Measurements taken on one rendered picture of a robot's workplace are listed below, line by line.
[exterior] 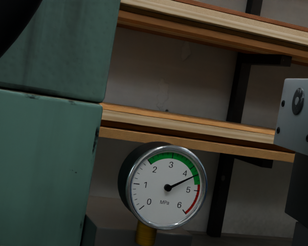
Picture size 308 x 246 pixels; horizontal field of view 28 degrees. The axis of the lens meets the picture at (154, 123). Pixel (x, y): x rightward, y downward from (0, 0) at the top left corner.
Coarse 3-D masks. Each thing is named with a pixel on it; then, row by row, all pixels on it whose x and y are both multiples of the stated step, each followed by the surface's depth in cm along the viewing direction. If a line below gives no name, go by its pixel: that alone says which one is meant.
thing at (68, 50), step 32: (64, 0) 47; (96, 0) 48; (32, 32) 46; (64, 32) 47; (96, 32) 48; (0, 64) 46; (32, 64) 47; (64, 64) 47; (96, 64) 48; (64, 96) 48; (96, 96) 49
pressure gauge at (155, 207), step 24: (144, 144) 46; (168, 144) 45; (120, 168) 46; (144, 168) 44; (168, 168) 44; (192, 168) 45; (120, 192) 45; (144, 192) 44; (168, 192) 45; (192, 192) 45; (144, 216) 44; (168, 216) 45; (192, 216) 45; (144, 240) 47
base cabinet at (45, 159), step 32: (0, 96) 46; (32, 96) 47; (0, 128) 46; (32, 128) 47; (64, 128) 48; (96, 128) 49; (0, 160) 47; (32, 160) 47; (64, 160) 48; (0, 192) 47; (32, 192) 48; (64, 192) 49; (0, 224) 47; (32, 224) 48; (64, 224) 49
